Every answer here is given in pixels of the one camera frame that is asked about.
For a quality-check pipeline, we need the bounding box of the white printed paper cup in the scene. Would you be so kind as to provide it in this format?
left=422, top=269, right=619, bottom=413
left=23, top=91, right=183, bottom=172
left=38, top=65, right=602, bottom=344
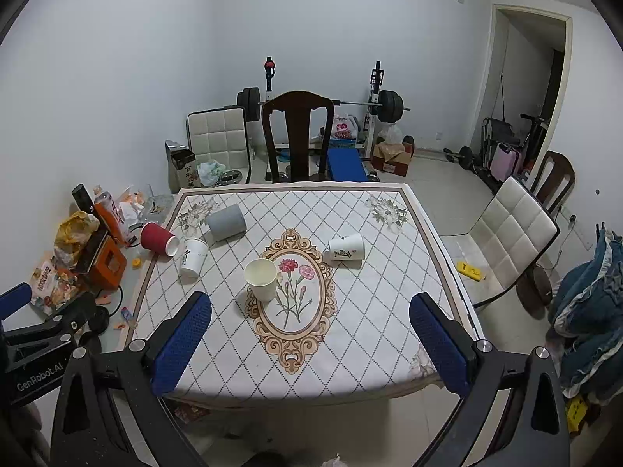
left=179, top=238, right=210, bottom=280
left=324, top=232, right=366, bottom=262

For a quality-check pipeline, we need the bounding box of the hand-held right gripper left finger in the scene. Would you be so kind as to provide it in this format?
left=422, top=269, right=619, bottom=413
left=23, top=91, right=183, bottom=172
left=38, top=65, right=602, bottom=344
left=50, top=291, right=215, bottom=467

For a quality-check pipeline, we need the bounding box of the floral printed tablecloth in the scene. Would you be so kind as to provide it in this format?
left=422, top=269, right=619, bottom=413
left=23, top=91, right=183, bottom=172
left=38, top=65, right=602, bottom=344
left=127, top=182, right=487, bottom=407

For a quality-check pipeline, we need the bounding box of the printed snack packet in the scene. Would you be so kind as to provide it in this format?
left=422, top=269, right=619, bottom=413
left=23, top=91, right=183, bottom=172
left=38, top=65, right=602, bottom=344
left=29, top=259, right=81, bottom=316

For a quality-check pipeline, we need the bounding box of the yellow tag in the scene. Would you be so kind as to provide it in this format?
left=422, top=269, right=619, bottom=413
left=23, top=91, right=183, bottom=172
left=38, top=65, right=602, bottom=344
left=567, top=395, right=588, bottom=432

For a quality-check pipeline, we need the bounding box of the black round object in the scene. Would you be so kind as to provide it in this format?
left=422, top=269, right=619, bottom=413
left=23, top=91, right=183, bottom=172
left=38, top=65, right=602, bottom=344
left=80, top=304, right=112, bottom=336

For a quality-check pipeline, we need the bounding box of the red paper cup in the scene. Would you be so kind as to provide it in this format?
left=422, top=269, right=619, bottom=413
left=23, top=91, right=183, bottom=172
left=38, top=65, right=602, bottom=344
left=140, top=222, right=179, bottom=258

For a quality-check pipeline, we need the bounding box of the white padded chair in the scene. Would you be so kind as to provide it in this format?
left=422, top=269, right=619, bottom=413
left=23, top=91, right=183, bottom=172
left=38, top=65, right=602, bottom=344
left=438, top=176, right=561, bottom=309
left=186, top=106, right=253, bottom=184

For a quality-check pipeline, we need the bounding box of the black scooter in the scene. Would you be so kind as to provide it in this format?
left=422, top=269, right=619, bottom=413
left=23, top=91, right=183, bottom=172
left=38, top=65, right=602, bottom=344
left=518, top=113, right=550, bottom=156

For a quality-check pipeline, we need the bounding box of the small barbell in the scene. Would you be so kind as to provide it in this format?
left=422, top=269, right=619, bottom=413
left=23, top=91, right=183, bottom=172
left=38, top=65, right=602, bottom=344
left=443, top=146, right=487, bottom=172

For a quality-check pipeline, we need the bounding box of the pink suitcase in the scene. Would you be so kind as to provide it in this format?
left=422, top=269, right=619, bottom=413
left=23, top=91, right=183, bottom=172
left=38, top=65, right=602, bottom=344
left=489, top=144, right=523, bottom=184

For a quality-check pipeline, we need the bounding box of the dark wooden chair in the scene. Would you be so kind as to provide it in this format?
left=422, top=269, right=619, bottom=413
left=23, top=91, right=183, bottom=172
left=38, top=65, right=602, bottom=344
left=261, top=90, right=336, bottom=184
left=528, top=151, right=576, bottom=215

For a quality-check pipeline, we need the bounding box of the black cylinder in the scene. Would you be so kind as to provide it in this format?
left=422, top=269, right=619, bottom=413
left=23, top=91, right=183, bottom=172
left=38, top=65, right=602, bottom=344
left=71, top=183, right=97, bottom=215

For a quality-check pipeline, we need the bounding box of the orange labelled bottle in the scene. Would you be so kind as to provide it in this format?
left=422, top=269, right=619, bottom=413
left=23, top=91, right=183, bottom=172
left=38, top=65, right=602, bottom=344
left=93, top=190, right=132, bottom=249

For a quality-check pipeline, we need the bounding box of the brown printed box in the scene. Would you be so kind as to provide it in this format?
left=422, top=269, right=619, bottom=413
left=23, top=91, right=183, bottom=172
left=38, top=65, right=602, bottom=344
left=168, top=148, right=201, bottom=190

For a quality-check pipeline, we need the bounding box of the yellow packet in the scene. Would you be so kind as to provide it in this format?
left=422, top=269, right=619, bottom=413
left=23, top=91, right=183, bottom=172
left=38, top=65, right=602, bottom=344
left=456, top=261, right=487, bottom=281

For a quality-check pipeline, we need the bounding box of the orange box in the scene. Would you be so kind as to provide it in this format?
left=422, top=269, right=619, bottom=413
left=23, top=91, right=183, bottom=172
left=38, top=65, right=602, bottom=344
left=73, top=233, right=130, bottom=293

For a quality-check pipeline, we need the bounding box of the cream plain paper cup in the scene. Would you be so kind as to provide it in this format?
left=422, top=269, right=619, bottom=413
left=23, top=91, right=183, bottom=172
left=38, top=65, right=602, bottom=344
left=243, top=259, right=280, bottom=303

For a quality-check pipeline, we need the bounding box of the pile of blue clothes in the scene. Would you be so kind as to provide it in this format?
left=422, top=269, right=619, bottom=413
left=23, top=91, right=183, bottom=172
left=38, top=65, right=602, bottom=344
left=547, top=228, right=623, bottom=402

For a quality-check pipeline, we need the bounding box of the white green plastic bag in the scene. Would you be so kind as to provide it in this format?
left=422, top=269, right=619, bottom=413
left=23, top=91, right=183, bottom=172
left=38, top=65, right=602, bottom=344
left=196, top=160, right=229, bottom=188

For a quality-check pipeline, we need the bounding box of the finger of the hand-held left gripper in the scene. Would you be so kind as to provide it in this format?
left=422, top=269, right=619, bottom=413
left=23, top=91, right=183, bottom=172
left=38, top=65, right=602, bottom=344
left=0, top=292, right=98, bottom=351
left=0, top=282, right=33, bottom=324

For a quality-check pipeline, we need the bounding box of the black barbell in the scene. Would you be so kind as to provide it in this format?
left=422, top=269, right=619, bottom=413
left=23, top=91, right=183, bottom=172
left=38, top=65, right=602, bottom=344
left=237, top=86, right=412, bottom=125

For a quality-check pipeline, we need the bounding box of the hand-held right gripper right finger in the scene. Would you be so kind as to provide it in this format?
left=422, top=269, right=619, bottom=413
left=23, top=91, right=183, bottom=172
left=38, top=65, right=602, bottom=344
left=409, top=293, right=571, bottom=467

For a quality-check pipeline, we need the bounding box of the yellow plastic bag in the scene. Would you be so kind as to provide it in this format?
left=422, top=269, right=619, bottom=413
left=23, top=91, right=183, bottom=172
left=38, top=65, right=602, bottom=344
left=53, top=211, right=101, bottom=268

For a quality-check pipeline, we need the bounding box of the grey cup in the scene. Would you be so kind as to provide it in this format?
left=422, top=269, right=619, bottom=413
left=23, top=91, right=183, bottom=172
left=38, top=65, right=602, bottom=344
left=207, top=204, right=247, bottom=242

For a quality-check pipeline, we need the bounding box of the cardboard box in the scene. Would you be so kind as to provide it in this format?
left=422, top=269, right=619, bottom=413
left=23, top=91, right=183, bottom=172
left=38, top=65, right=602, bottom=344
left=371, top=141, right=415, bottom=177

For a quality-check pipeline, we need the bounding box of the white weight rack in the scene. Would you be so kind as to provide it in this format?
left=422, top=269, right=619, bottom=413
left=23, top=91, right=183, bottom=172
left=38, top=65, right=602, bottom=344
left=262, top=56, right=386, bottom=182

